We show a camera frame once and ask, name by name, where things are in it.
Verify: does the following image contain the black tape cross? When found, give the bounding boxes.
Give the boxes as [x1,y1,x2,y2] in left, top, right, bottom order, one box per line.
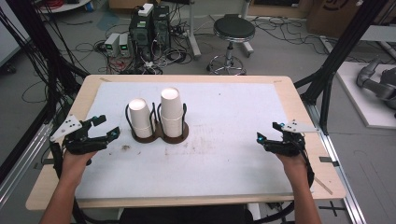
[318,200,347,218]

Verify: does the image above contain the black tape piece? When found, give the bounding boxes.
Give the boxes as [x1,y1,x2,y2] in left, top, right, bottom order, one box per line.
[318,156,341,168]
[33,158,55,171]

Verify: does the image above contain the black round stool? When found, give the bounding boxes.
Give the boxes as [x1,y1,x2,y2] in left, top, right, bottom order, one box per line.
[205,13,257,77]

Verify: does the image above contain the tall stack of white paper cups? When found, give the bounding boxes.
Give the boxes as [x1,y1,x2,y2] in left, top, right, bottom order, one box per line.
[160,87,185,139]

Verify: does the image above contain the thin wooden stick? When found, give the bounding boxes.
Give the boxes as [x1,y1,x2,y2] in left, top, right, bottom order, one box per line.
[313,175,333,196]

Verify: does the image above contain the person's right hand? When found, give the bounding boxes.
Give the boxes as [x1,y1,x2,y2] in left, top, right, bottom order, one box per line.
[275,152,310,185]

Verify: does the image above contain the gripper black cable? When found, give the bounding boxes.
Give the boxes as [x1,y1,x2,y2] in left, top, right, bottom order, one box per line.
[253,148,316,224]
[49,141,64,181]

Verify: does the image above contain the aluminium rail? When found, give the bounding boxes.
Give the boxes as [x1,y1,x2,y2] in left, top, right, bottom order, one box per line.
[0,120,54,208]
[304,102,368,224]

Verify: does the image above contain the cardboard box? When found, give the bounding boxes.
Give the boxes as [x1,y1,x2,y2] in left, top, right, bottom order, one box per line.
[305,0,363,39]

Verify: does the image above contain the black metal frame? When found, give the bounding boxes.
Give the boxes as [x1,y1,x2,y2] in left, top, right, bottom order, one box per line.
[293,0,390,135]

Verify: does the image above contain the black floor cables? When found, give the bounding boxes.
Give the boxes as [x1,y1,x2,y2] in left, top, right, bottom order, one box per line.
[251,16,326,56]

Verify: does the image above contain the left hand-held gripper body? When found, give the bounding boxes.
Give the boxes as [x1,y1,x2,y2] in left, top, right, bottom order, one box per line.
[49,114,108,156]

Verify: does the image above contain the black computer tower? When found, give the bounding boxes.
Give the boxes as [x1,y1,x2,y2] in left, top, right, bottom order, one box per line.
[128,12,155,61]
[152,5,172,51]

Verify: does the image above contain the wooden table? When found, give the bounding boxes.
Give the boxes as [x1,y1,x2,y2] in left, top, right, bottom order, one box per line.
[25,74,347,212]

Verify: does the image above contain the grey power supply unit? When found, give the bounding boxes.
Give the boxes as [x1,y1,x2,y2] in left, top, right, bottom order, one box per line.
[104,33,121,58]
[118,33,132,58]

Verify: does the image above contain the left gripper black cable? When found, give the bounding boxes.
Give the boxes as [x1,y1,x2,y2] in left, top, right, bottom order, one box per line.
[49,141,64,181]

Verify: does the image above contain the white table leg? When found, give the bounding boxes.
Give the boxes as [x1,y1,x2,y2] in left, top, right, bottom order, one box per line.
[240,0,255,59]
[186,0,203,61]

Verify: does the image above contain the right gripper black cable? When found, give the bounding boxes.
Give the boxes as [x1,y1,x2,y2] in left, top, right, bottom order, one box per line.
[253,148,316,224]

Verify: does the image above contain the white foam mat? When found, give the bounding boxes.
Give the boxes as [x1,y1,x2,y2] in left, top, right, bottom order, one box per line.
[74,81,314,201]

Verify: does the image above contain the white box on computer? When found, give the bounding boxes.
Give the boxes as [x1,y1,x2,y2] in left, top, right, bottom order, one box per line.
[137,3,155,18]

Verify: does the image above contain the white round table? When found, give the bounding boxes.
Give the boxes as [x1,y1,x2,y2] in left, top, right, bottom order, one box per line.
[36,0,92,14]

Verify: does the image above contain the brown cup holder with black wires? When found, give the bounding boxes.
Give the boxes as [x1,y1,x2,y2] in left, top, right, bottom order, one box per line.
[124,102,190,145]

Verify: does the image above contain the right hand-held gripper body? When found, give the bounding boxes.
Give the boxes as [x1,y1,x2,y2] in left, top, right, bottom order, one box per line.
[263,119,320,158]

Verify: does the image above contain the person's left hand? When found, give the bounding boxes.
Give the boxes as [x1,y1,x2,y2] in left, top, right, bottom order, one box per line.
[59,150,98,185]

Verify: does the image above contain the white platform board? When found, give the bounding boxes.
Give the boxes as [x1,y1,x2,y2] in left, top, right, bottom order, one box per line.
[335,61,396,130]

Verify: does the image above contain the person's dark lap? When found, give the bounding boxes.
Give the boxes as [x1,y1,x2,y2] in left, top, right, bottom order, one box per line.
[119,204,255,224]

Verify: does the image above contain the bundle of black cables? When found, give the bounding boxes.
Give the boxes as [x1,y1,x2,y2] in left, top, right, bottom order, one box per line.
[0,0,91,127]

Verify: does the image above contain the tangle of floor cables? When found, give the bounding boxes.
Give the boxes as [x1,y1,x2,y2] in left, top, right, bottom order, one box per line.
[92,38,193,76]

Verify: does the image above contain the short stack of white paper cups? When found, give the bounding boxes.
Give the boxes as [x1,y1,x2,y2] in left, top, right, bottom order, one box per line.
[128,98,156,139]

